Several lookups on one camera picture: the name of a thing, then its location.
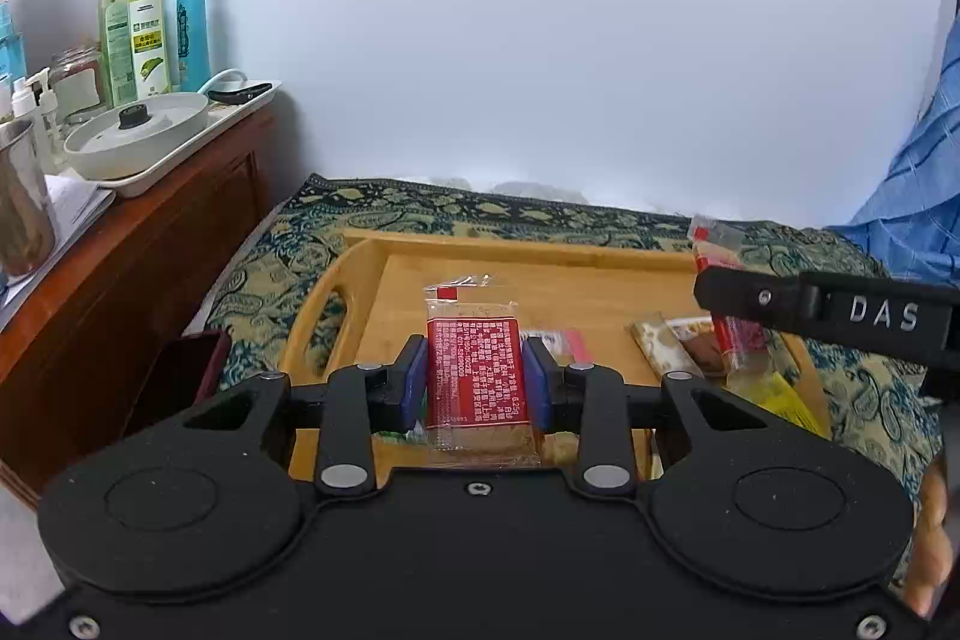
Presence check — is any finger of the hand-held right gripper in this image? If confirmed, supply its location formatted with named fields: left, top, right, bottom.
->
left=692, top=263, right=960, bottom=386

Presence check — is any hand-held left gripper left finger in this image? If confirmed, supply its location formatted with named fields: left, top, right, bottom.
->
left=180, top=332, right=430, bottom=500

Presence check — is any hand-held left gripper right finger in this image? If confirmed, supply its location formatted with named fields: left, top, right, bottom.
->
left=523, top=335, right=762, bottom=497

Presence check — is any red clear-wrapped snack packet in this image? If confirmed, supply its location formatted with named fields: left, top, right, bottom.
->
left=424, top=275, right=542, bottom=470

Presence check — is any wooden serving tray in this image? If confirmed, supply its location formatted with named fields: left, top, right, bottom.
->
left=279, top=227, right=835, bottom=485

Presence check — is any red stick snack packet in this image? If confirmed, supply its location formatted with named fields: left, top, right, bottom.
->
left=688, top=215, right=767, bottom=380

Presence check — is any person's right hand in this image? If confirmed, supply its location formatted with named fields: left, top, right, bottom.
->
left=904, top=460, right=957, bottom=620

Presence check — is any pink red snack packet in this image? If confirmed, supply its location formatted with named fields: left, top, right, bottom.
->
left=520, top=329, right=591, bottom=365

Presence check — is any blue plaid cloth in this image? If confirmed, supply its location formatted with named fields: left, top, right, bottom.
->
left=825, top=2, right=960, bottom=289

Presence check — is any yellow snack packet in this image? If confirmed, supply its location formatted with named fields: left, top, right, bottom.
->
left=724, top=370, right=832, bottom=440

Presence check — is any beige biscuit snack packet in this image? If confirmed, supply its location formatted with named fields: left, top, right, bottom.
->
left=628, top=312, right=730, bottom=380

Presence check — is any paisley patterned blanket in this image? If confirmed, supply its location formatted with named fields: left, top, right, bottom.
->
left=202, top=171, right=960, bottom=536

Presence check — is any brown wooden dresser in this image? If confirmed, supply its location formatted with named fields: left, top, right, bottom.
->
left=0, top=104, right=278, bottom=510

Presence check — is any white plastic tray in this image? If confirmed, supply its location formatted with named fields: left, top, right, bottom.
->
left=66, top=79, right=282, bottom=199

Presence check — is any flat black gadget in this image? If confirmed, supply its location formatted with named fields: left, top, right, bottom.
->
left=208, top=82, right=273, bottom=106

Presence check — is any white pot with lid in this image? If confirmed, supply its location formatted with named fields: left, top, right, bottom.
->
left=64, top=91, right=211, bottom=182

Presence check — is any stack of papers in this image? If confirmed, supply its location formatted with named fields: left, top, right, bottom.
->
left=0, top=173, right=117, bottom=330

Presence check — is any teal spray bottle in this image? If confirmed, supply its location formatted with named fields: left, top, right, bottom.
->
left=176, top=0, right=215, bottom=94

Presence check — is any stainless steel cup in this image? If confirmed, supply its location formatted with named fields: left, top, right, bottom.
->
left=0, top=119, right=59, bottom=277

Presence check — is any lime green spray bottle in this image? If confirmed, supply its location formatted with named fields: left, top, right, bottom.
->
left=126, top=0, right=175, bottom=101

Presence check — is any glass jar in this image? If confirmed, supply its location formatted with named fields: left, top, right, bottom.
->
left=51, top=46, right=106, bottom=124

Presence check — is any translucent green bottle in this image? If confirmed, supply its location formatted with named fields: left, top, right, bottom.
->
left=97, top=0, right=138, bottom=109

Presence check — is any small white pump bottle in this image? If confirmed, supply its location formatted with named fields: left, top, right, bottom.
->
left=28, top=68, right=62, bottom=165
left=11, top=77, right=38, bottom=124

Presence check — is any small blue bottle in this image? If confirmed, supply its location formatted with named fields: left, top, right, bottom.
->
left=0, top=0, right=29, bottom=94

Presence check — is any light blue handle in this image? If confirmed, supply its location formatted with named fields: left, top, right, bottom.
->
left=196, top=68, right=248, bottom=95

